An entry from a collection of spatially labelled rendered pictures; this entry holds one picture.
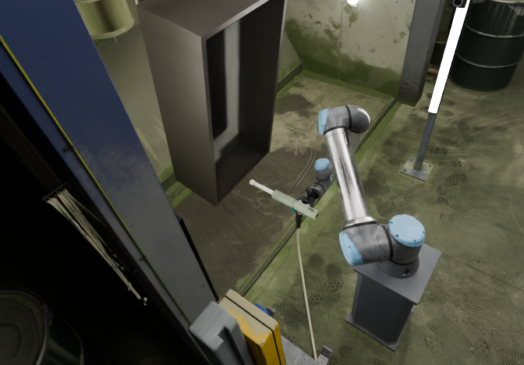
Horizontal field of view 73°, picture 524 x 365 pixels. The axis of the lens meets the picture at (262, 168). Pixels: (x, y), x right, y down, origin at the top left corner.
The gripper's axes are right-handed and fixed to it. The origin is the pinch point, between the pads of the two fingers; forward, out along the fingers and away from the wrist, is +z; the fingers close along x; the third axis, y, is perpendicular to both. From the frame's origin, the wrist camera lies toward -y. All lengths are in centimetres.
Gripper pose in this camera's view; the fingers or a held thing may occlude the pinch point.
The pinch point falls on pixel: (298, 210)
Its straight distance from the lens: 213.9
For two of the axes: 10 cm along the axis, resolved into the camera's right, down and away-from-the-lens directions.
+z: -5.8, 5.4, -6.1
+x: -8.1, -4.0, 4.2
